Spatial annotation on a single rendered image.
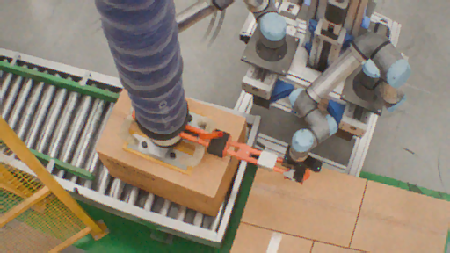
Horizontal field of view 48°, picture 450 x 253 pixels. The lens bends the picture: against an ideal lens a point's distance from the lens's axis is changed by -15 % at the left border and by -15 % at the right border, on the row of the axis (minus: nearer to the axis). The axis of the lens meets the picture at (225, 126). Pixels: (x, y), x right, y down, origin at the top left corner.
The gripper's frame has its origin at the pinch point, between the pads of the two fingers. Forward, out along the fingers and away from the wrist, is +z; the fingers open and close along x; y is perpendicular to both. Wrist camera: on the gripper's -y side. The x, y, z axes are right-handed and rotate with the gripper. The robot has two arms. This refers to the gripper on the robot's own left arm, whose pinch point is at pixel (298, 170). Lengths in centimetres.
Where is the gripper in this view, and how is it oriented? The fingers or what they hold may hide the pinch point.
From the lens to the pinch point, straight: 246.3
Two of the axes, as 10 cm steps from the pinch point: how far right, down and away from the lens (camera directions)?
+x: -3.6, 8.6, -3.6
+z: 0.0, 3.8, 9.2
